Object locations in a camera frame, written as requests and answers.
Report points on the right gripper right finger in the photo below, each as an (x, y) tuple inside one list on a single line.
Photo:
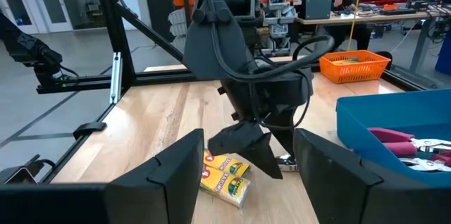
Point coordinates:
[(345, 196)]

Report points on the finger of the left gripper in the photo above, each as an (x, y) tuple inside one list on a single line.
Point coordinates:
[(283, 132), (243, 139)]

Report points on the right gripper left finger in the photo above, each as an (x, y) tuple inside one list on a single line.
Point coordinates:
[(158, 196)]

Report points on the yellow green crayon box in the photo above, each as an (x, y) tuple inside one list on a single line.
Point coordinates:
[(225, 163), (222, 187), (347, 61)]

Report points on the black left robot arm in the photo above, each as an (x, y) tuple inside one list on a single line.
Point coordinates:
[(215, 41)]

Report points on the white parts rack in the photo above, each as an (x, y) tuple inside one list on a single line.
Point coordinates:
[(278, 26)]

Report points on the orange plastic basket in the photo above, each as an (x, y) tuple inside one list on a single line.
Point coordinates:
[(352, 72)]

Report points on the blue plastic bin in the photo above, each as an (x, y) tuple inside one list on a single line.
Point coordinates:
[(387, 111)]

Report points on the black table clamp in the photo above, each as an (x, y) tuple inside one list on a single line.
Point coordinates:
[(89, 129)]

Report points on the dark laptop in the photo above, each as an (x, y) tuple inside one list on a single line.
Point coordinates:
[(317, 5)]

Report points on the wooden desk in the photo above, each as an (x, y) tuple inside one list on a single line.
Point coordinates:
[(352, 19)]

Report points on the blue container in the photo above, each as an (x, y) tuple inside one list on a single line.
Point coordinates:
[(444, 55)]

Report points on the black device with green light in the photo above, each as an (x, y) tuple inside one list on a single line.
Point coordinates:
[(31, 51)]

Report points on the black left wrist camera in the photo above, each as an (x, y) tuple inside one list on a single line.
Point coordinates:
[(285, 90)]

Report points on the silver aluminium bracket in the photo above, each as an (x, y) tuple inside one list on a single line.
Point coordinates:
[(115, 76)]

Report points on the black table frame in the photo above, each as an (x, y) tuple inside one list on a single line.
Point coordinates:
[(116, 23)]

